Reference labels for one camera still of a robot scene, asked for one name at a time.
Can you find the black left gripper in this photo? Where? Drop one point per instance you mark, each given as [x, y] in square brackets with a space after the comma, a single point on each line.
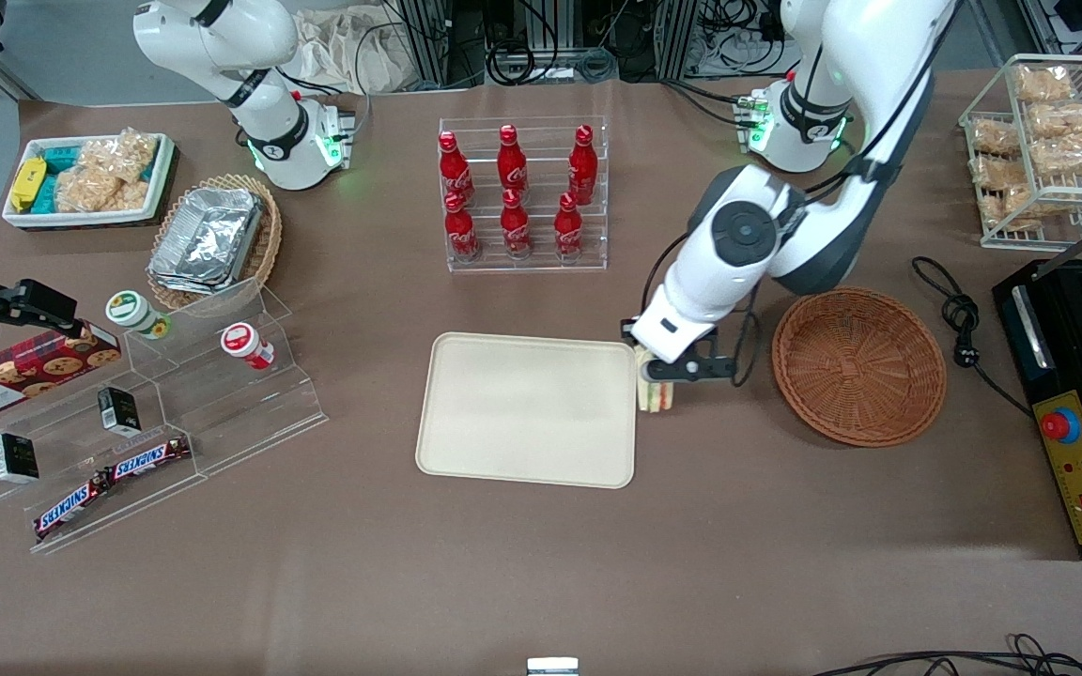
[626, 330]

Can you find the triangle sandwich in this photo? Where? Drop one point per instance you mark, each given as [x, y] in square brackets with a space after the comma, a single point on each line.
[658, 396]

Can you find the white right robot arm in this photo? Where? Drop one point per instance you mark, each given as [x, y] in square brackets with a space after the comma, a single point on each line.
[250, 56]

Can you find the beige plastic tray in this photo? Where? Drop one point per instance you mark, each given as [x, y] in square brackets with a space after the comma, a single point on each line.
[527, 413]

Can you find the round brown wicker basket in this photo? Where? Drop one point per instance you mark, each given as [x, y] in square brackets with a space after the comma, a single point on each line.
[860, 366]

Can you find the oval light wicker basket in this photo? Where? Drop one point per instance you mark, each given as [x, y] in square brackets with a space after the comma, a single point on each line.
[269, 239]

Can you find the red tartan cookie box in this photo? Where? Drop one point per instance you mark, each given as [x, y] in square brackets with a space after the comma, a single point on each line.
[24, 376]

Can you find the green lid white cup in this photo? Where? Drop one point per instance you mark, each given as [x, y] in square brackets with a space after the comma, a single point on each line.
[131, 312]

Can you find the white rectangular snack bin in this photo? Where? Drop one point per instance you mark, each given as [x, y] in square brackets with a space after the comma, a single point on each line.
[90, 219]

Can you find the teal snack pack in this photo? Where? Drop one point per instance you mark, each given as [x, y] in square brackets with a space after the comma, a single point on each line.
[46, 195]
[59, 158]

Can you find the yellow snack pack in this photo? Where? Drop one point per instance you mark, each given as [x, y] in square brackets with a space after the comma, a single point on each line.
[27, 183]

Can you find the clear bag of rice crackers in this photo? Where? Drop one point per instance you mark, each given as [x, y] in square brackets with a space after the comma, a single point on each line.
[90, 191]
[123, 155]

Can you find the small black white box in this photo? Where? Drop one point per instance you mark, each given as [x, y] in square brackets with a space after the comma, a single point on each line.
[118, 410]
[15, 458]

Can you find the clear acrylic bottle rack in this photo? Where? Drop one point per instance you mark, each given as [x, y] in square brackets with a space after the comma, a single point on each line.
[541, 253]

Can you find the red cola bottle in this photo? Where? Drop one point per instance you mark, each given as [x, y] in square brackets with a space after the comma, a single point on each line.
[582, 167]
[568, 230]
[512, 164]
[455, 169]
[461, 233]
[516, 230]

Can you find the silver foil container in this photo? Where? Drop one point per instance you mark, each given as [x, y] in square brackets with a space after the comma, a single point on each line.
[208, 239]

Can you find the brown Snickers bar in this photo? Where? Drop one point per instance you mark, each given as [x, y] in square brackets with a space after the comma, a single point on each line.
[148, 458]
[69, 507]

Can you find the red lid white cup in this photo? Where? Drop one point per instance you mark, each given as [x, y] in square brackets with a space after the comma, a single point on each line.
[242, 343]

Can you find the clear acrylic stepped display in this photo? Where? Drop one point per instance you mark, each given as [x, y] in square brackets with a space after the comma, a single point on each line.
[222, 413]

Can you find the brown table cover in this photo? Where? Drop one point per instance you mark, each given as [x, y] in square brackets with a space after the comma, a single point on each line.
[541, 582]

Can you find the bagged fried snack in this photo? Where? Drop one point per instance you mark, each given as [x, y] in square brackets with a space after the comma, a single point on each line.
[996, 138]
[1043, 84]
[994, 172]
[1072, 153]
[1064, 119]
[1006, 207]

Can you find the black machine with yellow panel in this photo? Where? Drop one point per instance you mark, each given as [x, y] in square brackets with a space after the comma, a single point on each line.
[1058, 366]

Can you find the crumpled beige cloth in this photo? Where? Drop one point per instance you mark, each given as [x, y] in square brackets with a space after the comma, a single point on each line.
[344, 47]

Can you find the red emergency stop button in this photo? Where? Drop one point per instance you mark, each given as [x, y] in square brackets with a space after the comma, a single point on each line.
[1060, 425]

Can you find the aluminium frame post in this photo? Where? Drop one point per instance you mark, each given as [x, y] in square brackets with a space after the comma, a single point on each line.
[682, 38]
[438, 38]

